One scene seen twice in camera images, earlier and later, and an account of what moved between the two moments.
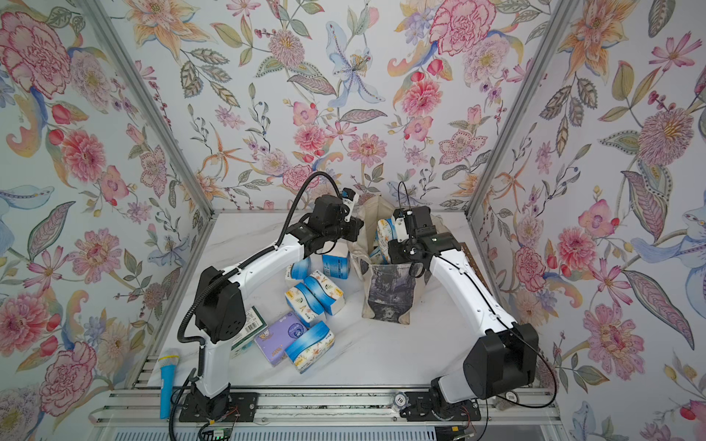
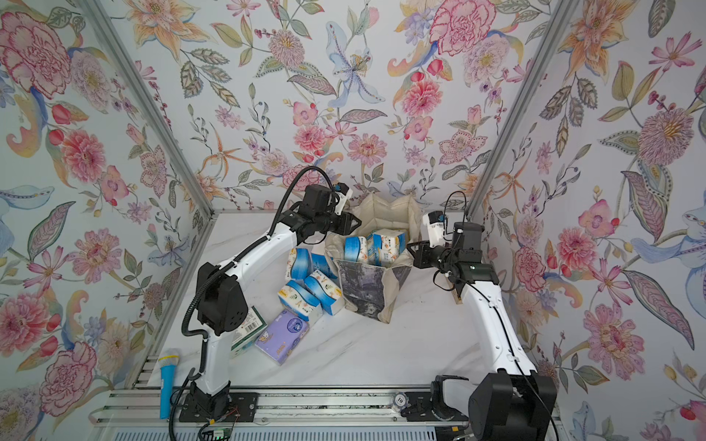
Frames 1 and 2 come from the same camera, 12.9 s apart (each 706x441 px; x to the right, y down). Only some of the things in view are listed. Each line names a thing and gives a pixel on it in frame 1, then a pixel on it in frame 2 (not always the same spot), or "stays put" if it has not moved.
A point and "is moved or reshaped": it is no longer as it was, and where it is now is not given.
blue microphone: x=168 y=360 stays put
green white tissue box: x=255 y=324 stays put
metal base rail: x=332 y=414 stays put
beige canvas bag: x=387 y=288 is moved or reshaped
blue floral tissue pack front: x=310 y=347 → x=385 y=245
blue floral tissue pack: x=332 y=297 stays put
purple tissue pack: x=273 y=341 stays put
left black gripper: x=352 y=230 stays put
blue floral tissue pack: x=387 y=231 → x=356 y=248
